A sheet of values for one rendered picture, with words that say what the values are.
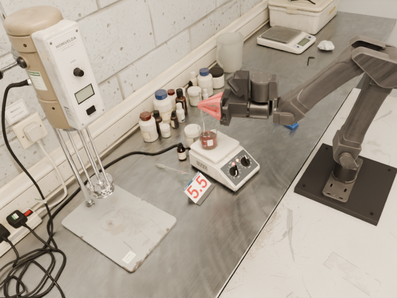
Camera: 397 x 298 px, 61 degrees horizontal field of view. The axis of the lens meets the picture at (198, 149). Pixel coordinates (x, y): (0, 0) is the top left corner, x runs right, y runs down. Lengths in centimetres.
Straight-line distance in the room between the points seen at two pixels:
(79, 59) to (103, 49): 55
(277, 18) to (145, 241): 149
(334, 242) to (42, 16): 85
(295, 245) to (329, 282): 12
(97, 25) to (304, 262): 94
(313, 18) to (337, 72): 113
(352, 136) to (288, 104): 20
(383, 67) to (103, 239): 83
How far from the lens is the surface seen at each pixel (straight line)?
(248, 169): 109
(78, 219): 110
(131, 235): 101
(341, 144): 100
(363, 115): 96
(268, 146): 123
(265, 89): 90
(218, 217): 102
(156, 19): 141
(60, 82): 68
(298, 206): 105
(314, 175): 112
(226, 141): 112
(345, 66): 87
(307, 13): 199
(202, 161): 109
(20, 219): 112
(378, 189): 114
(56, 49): 66
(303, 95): 91
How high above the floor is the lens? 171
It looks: 42 degrees down
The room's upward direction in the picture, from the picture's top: 7 degrees counter-clockwise
